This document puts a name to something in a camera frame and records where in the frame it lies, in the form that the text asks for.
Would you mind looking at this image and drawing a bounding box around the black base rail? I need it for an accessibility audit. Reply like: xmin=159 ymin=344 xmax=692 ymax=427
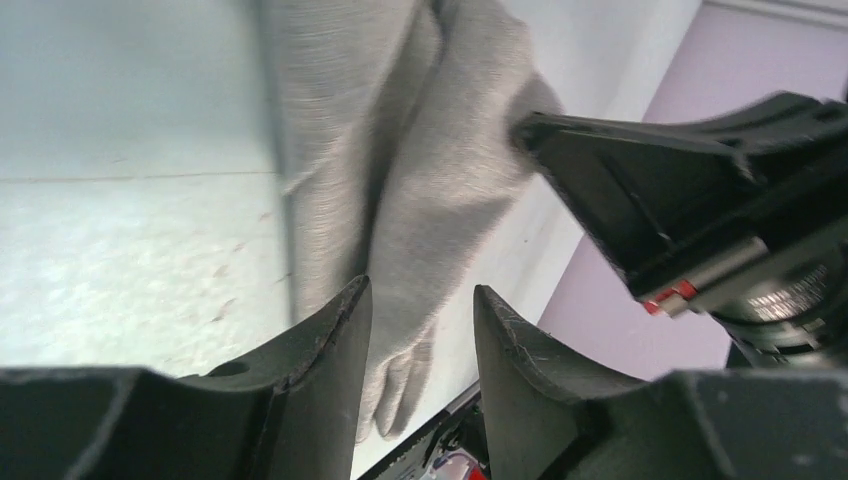
xmin=359 ymin=394 xmax=491 ymax=480

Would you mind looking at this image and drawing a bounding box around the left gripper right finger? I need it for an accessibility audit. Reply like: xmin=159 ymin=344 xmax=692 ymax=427
xmin=474 ymin=285 xmax=847 ymax=479

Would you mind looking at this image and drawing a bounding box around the grey cloth napkin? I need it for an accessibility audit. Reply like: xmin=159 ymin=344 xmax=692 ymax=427
xmin=258 ymin=1 xmax=560 ymax=440

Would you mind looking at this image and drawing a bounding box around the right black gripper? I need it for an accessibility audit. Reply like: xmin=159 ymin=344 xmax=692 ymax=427
xmin=512 ymin=92 xmax=847 ymax=368

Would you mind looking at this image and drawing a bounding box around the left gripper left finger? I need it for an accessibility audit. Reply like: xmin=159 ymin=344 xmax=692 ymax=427
xmin=1 ymin=276 xmax=372 ymax=479

